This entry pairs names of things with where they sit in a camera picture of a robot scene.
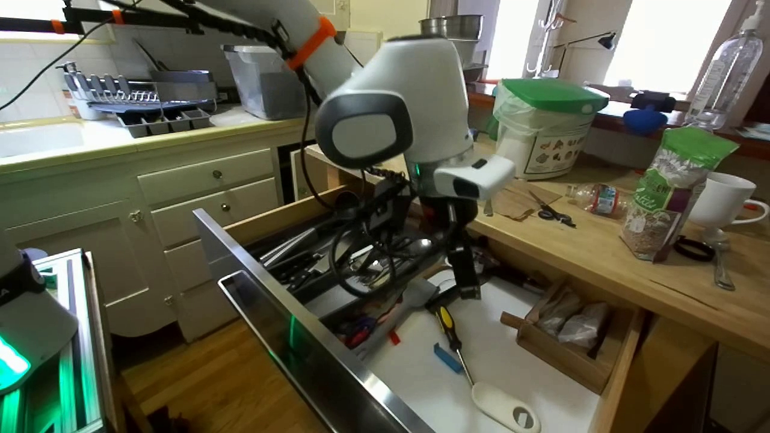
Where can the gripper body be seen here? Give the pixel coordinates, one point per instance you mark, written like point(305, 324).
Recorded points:
point(460, 213)

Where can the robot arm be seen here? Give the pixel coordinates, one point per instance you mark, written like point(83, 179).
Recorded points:
point(415, 90)

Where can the open wooden drawer steel front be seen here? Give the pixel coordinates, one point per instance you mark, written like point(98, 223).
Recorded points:
point(499, 355)

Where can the blue round object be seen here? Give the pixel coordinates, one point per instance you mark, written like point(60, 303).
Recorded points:
point(643, 120)

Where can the black object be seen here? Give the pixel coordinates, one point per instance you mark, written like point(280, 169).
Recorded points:
point(652, 100)

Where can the cream cabinet drawer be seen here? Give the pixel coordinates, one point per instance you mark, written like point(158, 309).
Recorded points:
point(180, 180)
point(192, 219)

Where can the black scissors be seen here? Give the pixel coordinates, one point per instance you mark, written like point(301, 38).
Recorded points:
point(550, 211)

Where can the grey spatula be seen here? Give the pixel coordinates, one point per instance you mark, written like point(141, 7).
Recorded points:
point(415, 297)

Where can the white bin with green lid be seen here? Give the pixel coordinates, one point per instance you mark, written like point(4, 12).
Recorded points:
point(541, 138)

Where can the small red piece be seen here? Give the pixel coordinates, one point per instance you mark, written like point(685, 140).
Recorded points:
point(394, 337)

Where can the crumpled plastic bottle red label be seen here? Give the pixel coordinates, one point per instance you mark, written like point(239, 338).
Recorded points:
point(601, 199)

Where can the small blue block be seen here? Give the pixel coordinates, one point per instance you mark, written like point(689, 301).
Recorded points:
point(448, 358)

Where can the heap of kitchen utensils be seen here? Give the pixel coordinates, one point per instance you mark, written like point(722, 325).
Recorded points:
point(313, 255)

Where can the heap of clear plastic bags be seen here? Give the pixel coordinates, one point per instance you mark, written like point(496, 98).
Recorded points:
point(577, 328)

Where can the wooden box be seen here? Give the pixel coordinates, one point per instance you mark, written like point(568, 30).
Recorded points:
point(562, 361)

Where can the window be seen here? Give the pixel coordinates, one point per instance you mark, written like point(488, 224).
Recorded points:
point(662, 42)
point(511, 36)

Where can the stack of metal bowls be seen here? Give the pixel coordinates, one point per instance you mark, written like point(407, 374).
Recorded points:
point(454, 27)

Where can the white flat scraper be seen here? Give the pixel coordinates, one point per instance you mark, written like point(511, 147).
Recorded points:
point(499, 406)

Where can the white hook rack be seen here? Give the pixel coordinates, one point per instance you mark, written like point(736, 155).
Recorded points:
point(544, 36)

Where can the green bag of grain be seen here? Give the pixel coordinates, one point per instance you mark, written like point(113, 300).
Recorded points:
point(668, 192)

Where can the black desk lamp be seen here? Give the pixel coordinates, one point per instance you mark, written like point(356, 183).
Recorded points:
point(606, 40)

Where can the clear plastic container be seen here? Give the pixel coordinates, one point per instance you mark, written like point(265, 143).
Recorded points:
point(258, 84)

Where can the white mug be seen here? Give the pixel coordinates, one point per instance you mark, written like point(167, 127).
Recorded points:
point(719, 201)

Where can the metal spoon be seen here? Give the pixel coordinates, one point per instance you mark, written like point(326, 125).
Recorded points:
point(720, 270)

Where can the tall clear pump bottle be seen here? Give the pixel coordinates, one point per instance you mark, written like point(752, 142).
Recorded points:
point(725, 78)

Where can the metal door knob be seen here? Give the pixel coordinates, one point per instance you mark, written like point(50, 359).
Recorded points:
point(136, 216)

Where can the grey dish rack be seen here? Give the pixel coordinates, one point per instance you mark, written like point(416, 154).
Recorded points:
point(150, 99)

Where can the black pole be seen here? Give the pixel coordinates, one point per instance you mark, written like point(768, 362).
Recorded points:
point(144, 18)

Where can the cream cabinet door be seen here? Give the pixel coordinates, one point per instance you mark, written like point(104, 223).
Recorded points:
point(78, 258)

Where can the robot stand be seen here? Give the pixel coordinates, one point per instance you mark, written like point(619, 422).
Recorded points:
point(90, 337)

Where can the white sink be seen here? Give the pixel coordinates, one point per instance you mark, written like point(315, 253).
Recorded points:
point(36, 138)

